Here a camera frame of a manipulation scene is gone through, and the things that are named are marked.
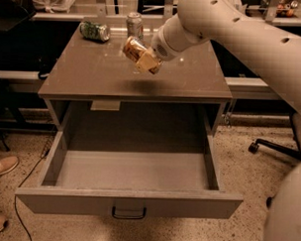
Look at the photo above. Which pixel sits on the white plastic bag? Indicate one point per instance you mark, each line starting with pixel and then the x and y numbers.
pixel 53 6

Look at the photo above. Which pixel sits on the upright white green can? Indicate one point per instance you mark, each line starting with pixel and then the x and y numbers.
pixel 134 25

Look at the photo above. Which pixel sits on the grey cabinet counter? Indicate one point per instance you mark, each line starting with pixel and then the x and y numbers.
pixel 87 70

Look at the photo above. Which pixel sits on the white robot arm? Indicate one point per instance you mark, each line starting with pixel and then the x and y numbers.
pixel 274 54

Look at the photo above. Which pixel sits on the fruit pile on shelf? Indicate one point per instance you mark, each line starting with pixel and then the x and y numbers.
pixel 287 8

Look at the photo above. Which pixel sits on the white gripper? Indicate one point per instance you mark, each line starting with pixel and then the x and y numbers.
pixel 162 46

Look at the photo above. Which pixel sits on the black drawer handle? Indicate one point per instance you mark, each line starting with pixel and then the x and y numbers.
pixel 128 214

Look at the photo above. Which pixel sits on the green soda can lying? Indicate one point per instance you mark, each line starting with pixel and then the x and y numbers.
pixel 94 31

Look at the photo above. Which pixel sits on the open grey top drawer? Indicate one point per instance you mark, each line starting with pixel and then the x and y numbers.
pixel 153 155

